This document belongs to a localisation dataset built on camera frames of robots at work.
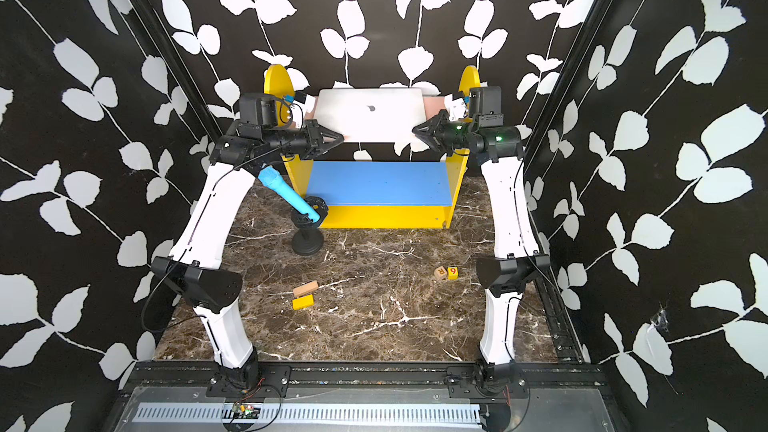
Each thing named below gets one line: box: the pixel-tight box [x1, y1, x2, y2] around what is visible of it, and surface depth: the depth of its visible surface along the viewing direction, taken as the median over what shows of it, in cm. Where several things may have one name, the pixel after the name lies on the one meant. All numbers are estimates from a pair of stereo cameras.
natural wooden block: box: [293, 280, 319, 297], surface depth 91 cm
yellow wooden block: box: [292, 294, 315, 311], surface depth 88 cm
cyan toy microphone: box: [258, 165, 321, 222], surface depth 80 cm
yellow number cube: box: [447, 266, 459, 280], surface depth 94 cm
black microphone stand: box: [291, 195, 328, 256], surface depth 100 cm
